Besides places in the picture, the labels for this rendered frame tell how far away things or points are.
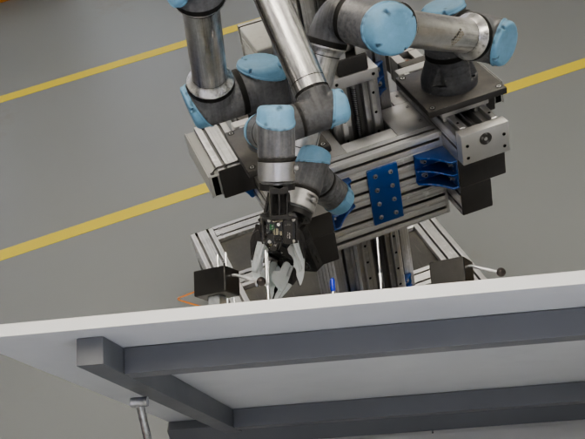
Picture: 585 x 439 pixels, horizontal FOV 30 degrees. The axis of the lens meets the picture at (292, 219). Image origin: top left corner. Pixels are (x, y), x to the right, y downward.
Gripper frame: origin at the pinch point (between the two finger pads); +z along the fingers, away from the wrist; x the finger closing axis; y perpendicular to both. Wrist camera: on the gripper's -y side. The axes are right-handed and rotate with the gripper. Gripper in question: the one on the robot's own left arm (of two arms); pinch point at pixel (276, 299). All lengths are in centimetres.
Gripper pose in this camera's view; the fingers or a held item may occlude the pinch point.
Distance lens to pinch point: 234.8
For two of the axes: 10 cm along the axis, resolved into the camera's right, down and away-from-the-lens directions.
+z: -2.9, 9.1, -3.1
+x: 7.3, -0.1, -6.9
